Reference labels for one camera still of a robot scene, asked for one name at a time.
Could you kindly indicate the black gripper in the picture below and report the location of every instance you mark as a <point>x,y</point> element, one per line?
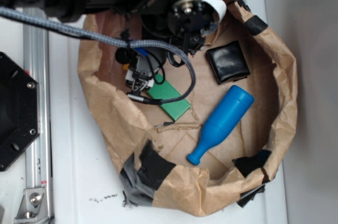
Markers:
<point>185,22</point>

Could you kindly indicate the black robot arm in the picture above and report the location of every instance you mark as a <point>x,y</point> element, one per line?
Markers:
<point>54,15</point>

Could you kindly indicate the black leather wallet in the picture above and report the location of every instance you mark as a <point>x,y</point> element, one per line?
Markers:
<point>228,63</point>

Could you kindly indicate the blue plastic bottle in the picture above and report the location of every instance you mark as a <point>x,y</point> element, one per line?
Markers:
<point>224,118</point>

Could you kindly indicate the brown paper bag bin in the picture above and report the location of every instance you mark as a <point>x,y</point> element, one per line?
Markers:
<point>150,157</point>

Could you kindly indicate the white tray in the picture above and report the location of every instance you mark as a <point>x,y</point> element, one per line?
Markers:
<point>86,186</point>

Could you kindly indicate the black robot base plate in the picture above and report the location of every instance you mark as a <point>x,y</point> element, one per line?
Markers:
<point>19,111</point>

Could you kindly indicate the aluminium frame rail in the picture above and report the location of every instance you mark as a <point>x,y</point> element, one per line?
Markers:
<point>37,202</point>

